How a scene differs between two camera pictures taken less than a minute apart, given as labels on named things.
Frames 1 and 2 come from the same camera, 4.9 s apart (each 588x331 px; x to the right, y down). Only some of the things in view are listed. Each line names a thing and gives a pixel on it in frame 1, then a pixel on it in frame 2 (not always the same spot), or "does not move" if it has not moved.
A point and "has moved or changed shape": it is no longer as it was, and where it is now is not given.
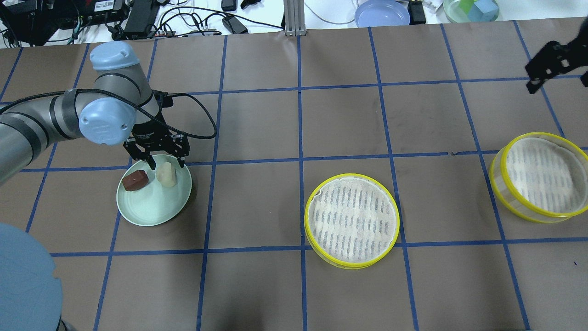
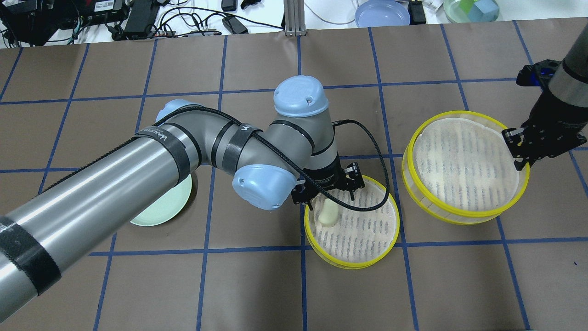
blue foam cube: [483, 10] does not move
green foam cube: [466, 5] does not move
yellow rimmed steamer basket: [351, 221] does not move
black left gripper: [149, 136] -> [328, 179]
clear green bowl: [453, 12] does not move
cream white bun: [166, 174] has moved or changed shape
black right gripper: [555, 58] -> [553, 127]
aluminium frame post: [294, 18] does not move
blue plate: [381, 13] does not move
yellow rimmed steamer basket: [541, 177] -> [457, 168]
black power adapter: [234, 25] does not move
